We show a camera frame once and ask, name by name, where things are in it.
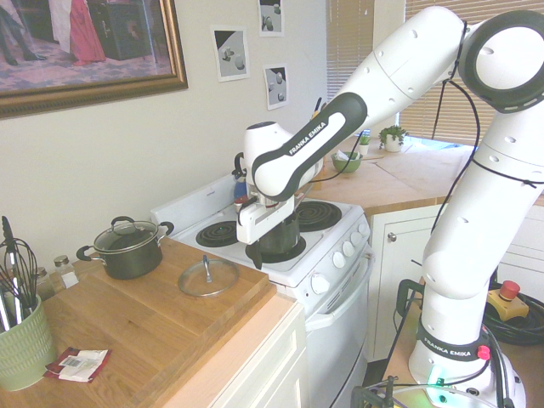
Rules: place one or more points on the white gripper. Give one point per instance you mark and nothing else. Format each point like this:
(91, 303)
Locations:
(255, 223)

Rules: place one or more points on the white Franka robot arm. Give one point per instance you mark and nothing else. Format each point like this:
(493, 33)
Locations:
(467, 212)

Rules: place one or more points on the small potted plant white pot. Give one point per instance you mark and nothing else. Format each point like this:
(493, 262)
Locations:
(364, 144)

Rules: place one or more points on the large potted plant white pot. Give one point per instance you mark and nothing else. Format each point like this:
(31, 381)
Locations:
(393, 138)

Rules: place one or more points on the dark speckled saucepan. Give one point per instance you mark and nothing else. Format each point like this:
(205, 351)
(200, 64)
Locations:
(280, 238)

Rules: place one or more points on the white stove knob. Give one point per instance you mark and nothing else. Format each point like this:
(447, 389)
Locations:
(347, 248)
(356, 239)
(364, 229)
(338, 259)
(319, 283)

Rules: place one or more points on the blue kettle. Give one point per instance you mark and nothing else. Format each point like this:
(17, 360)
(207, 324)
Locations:
(240, 187)

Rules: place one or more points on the white electric stove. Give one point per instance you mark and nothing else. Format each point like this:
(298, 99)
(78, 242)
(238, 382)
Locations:
(331, 323)

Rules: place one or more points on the white cabinet under cutting board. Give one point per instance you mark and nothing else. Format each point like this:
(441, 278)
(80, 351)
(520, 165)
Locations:
(272, 365)

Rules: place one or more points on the green bowl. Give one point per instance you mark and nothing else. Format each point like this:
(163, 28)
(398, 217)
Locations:
(346, 165)

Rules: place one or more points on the large wooden cutting board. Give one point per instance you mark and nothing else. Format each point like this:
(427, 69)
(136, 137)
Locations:
(149, 323)

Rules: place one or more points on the white paper in bowl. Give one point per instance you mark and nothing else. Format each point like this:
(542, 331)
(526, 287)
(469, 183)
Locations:
(341, 155)

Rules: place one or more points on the white cabinet with knob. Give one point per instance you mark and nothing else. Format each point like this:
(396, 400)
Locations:
(395, 289)

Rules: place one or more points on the grey printed paper sheet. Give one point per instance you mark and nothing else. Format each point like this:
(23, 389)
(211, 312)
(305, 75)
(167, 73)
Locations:
(230, 53)
(276, 87)
(270, 17)

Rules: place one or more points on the black clamp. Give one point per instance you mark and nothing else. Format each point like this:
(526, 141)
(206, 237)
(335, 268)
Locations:
(370, 395)

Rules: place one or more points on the glass shaker metal cap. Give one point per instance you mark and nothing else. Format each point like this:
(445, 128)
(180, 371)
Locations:
(66, 276)
(43, 285)

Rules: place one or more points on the red packet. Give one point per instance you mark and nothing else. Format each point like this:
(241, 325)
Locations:
(100, 367)

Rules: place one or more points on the white packet with barcode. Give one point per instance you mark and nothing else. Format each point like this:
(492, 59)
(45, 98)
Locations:
(81, 363)

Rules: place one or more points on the narrow window blind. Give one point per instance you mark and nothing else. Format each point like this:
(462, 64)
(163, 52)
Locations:
(348, 42)

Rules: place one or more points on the wide window blind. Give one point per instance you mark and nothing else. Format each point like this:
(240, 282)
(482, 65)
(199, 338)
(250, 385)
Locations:
(446, 119)

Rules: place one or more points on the green ceramic utensil holder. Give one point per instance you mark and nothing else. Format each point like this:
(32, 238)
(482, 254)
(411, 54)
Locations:
(23, 348)

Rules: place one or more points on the yellow emergency stop red button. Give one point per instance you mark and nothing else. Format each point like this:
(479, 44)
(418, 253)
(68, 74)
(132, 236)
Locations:
(508, 297)

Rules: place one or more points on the gold-framed painting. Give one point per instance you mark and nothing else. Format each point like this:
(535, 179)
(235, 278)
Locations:
(85, 42)

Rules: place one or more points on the robot mounting base plate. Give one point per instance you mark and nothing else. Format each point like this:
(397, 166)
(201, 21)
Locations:
(408, 397)

